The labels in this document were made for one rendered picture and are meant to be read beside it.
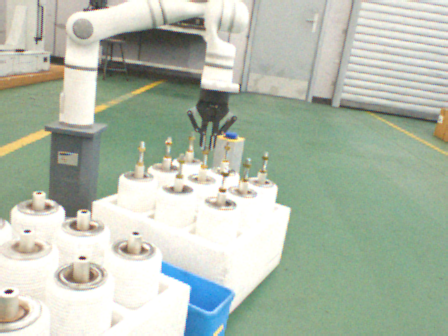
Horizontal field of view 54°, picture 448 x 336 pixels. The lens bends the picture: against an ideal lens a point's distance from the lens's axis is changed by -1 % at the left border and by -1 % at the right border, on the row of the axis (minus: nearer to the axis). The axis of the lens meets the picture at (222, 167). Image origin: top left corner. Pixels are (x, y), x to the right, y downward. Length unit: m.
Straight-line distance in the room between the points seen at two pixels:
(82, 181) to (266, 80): 5.04
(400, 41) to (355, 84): 0.80
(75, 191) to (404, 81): 5.62
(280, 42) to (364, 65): 1.18
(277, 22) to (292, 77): 0.76
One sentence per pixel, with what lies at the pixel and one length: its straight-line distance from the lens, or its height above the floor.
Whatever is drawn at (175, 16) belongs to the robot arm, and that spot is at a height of 0.66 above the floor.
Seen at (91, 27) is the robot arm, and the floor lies 0.59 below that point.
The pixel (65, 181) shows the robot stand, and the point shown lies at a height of 0.14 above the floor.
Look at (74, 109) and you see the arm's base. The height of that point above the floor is 0.36.
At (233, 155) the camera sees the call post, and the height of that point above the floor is 0.27.
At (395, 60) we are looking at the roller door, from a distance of 6.49.
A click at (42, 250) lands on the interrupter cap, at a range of 0.75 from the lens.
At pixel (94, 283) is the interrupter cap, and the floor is 0.25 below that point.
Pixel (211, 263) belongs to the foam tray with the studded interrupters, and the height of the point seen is 0.14.
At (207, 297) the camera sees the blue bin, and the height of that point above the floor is 0.08.
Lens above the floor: 0.60
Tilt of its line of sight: 16 degrees down
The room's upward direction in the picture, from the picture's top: 9 degrees clockwise
